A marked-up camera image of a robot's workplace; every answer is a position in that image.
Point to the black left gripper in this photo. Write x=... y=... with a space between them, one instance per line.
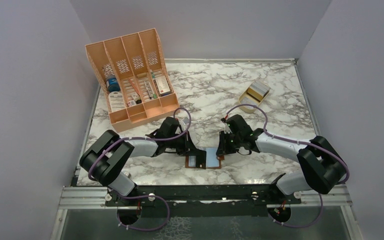
x=188 y=148

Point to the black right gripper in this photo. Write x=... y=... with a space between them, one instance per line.
x=223 y=148

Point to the brown leather card holder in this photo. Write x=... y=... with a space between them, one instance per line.
x=205 y=158

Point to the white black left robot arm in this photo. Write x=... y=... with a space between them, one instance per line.
x=105 y=159

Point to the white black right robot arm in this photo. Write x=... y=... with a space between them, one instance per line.
x=321 y=167

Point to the beige oval card tray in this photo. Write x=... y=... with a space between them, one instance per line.
x=246 y=101

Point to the white red card box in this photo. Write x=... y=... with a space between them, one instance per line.
x=162 y=85

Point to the white label packet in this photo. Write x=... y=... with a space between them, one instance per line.
x=116 y=101

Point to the orange plastic desk organizer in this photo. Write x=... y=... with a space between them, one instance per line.
x=135 y=60

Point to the blue round tape roll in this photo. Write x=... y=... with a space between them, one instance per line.
x=112 y=84

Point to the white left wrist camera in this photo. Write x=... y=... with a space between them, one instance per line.
x=184 y=123

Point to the black metal mounting rail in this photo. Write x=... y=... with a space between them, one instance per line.
x=160 y=201

